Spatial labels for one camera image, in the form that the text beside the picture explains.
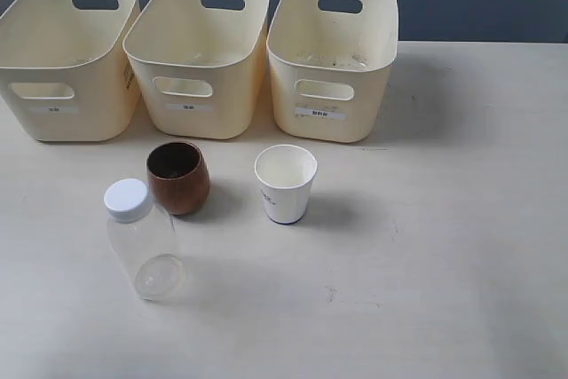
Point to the white paper cup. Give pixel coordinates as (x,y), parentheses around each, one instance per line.
(285,174)

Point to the brown wooden cup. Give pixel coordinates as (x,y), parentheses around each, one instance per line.
(178,177)

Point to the clear plastic bottle white cap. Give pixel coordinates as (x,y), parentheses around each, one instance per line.
(142,235)

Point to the right cream plastic bin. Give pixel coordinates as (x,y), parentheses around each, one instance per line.
(330,62)

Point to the cream plastic bin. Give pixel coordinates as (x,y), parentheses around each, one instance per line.
(64,73)
(200,64)
(330,62)

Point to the middle cream plastic bin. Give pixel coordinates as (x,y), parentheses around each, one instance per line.
(200,64)

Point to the left cream plastic bin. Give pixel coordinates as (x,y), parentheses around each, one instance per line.
(64,73)

